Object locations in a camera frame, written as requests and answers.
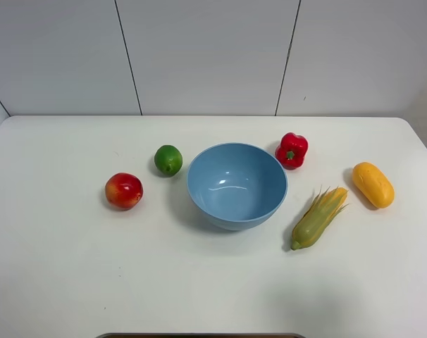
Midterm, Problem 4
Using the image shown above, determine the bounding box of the green lime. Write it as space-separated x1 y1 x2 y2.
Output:
154 144 183 177

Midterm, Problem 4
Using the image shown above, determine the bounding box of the red apple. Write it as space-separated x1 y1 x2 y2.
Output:
104 173 143 210

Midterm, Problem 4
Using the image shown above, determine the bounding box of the yellow mango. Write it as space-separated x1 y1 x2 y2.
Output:
352 162 395 208

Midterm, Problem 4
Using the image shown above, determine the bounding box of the blue plastic bowl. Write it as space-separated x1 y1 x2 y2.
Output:
186 143 288 231

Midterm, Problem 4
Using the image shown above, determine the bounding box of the red bell pepper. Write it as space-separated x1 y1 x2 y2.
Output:
275 132 309 170

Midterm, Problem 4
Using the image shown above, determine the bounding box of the corn cob with husk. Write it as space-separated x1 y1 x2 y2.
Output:
290 187 348 251

